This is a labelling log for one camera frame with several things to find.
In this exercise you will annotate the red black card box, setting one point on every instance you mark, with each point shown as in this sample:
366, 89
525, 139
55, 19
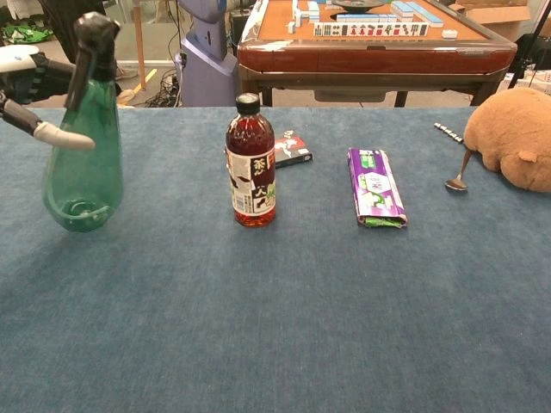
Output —
292, 150

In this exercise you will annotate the blue table cloth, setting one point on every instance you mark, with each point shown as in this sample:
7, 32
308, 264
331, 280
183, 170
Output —
275, 301

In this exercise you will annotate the long blue-backed mahjong tile row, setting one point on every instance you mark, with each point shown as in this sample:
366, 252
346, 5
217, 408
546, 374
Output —
415, 13

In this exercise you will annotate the dark tea bottle black cap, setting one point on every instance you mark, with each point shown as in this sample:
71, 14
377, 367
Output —
251, 172

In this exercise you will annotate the brown capybara plush toy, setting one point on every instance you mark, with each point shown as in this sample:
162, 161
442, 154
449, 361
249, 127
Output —
512, 133

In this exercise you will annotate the metal spoon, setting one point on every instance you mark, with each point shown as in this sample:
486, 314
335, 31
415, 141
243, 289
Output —
456, 185

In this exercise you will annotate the black tripod stand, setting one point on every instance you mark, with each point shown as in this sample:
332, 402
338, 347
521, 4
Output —
531, 43

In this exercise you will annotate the green bag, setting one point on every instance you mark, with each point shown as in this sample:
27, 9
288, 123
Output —
23, 34

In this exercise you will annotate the person in black trousers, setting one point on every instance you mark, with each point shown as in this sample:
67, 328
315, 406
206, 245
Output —
60, 26

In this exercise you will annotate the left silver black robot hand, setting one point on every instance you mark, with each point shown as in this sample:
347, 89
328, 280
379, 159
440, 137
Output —
17, 58

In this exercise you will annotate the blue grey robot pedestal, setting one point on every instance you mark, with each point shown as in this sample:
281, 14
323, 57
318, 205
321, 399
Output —
206, 64

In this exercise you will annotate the wooden post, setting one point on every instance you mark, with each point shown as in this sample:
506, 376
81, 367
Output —
139, 43

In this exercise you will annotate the green transparent spray bottle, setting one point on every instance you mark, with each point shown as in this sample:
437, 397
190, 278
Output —
86, 172

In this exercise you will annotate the brown mahjong table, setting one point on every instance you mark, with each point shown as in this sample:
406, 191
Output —
374, 60

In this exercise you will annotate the black bowl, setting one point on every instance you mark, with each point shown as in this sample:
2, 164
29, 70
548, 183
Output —
357, 4

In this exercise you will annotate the single white mahjong tile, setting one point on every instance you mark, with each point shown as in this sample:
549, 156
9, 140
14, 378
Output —
449, 34

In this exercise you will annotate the cardboard box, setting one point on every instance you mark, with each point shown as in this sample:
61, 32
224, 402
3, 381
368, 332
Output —
495, 17

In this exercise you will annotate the row of face-up mahjong tiles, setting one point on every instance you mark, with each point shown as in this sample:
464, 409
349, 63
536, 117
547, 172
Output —
370, 29

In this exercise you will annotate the stack of white boxes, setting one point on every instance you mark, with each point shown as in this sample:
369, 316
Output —
536, 79

